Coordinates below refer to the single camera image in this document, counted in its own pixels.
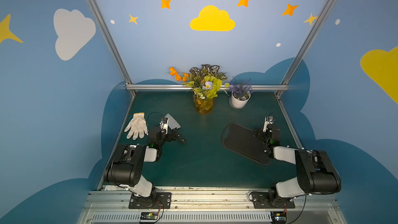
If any black cutting board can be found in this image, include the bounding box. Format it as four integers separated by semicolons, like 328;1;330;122
221;123;271;166

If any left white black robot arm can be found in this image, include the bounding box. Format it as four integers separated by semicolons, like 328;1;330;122
103;127;187;199

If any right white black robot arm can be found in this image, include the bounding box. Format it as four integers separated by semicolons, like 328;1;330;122
254;124;342;201

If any left green circuit board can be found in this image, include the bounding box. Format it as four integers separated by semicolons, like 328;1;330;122
139;212;160;224

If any right circuit board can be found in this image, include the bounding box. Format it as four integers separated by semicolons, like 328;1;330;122
271;212;287;224

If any white work glove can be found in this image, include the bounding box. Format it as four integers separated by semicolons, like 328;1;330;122
124;113;148;140

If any lavender plant in white pot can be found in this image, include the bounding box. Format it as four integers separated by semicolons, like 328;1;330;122
230;78;252;109

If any flower bouquet in glass vase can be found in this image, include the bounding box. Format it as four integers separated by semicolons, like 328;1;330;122
169;64;230;115

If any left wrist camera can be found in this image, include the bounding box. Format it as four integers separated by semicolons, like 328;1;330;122
160;117;169;132

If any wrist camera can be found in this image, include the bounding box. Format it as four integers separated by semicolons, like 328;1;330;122
160;117;169;132
263;115;274;132

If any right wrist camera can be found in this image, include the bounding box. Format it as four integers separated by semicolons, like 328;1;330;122
263;115;274;132

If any rear aluminium frame bar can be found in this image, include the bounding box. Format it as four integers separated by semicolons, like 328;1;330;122
125;84;289;91

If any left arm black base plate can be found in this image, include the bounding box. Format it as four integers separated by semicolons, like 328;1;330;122
128;192;172;209

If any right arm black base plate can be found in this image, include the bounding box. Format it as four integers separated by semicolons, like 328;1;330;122
249;191;295;209

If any aluminium front rail base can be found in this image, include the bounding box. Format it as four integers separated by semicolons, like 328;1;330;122
78;186;346;224

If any right aluminium frame post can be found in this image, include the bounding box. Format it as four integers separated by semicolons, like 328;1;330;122
276;0;338;99

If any aluminium frame post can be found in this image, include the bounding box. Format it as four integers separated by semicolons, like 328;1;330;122
86;0;136;98
276;0;338;99

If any left aluminium frame post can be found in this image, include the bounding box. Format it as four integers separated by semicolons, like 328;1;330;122
86;0;136;98

